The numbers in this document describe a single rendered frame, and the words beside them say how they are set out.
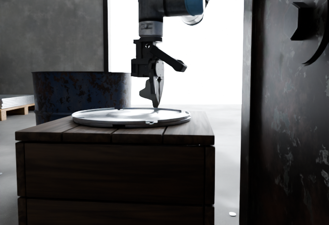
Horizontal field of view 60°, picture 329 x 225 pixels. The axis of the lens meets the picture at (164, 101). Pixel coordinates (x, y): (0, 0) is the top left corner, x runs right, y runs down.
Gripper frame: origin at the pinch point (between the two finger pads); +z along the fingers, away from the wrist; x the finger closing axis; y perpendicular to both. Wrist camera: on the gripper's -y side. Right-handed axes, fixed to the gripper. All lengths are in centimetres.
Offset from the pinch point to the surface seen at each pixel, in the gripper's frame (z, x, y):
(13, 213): 37, 10, 48
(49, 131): 2.1, 36.8, 7.5
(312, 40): -11, 52, -35
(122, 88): -4.0, -22.8, 24.4
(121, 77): -8.7, -22.4, 24.3
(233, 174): 37, -56, -16
